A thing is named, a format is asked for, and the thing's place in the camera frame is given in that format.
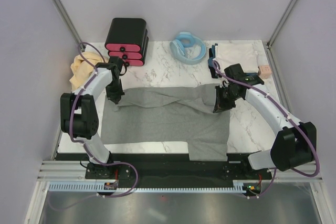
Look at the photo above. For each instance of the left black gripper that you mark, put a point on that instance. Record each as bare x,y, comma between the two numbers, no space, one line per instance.
115,96

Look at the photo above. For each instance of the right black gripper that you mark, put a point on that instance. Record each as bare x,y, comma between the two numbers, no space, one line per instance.
220,105

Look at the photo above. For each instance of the yellow t shirt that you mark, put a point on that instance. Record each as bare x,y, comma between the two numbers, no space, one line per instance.
81,70

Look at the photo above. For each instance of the grey t shirt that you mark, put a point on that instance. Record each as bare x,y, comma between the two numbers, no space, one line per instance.
171,114

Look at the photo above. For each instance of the black pink drawer box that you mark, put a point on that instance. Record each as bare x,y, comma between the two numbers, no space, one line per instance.
128,39

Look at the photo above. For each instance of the light blue headphones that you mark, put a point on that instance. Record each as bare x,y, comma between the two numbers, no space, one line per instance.
182,43

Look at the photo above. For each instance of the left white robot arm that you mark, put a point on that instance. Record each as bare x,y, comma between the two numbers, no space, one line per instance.
79,116

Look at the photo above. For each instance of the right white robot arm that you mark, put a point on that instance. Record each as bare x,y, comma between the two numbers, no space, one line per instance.
294,147

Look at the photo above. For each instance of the white blue folded t shirt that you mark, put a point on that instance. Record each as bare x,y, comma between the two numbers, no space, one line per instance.
248,55

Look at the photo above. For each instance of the pink cube power strip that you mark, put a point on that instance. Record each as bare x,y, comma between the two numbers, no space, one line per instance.
264,71

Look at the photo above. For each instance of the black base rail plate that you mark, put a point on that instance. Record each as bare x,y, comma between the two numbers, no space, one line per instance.
164,170

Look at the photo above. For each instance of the light blue cable duct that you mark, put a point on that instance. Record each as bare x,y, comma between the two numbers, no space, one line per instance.
105,187

